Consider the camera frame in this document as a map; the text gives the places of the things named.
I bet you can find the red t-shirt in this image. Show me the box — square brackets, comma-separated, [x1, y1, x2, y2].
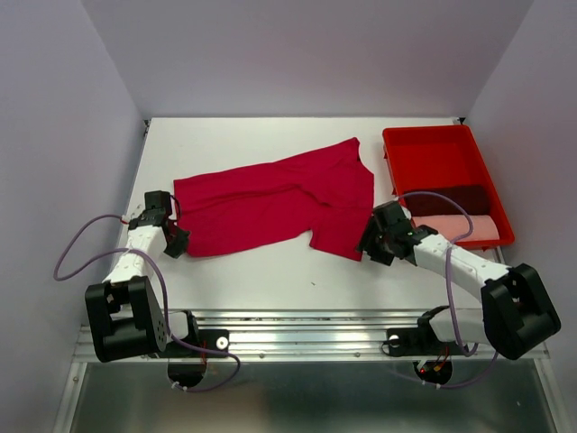
[173, 138, 374, 262]

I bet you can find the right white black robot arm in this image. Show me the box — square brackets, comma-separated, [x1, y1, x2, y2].
[358, 201, 562, 360]

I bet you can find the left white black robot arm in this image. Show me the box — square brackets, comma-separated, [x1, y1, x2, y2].
[85, 190, 201, 363]

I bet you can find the pink rolled t-shirt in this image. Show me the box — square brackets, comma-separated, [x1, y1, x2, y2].
[412, 215, 499, 241]

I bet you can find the red plastic bin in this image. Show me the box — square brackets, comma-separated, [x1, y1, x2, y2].
[382, 124, 515, 250]

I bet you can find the dark maroon rolled t-shirt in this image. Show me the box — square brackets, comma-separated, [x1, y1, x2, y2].
[403, 185, 490, 217]

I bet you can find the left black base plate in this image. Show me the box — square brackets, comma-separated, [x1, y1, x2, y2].
[146, 328, 230, 359]

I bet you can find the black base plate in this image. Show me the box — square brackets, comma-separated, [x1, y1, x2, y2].
[146, 328, 230, 359]
[380, 327, 461, 357]

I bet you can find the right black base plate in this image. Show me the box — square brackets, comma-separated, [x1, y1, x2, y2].
[380, 327, 461, 357]

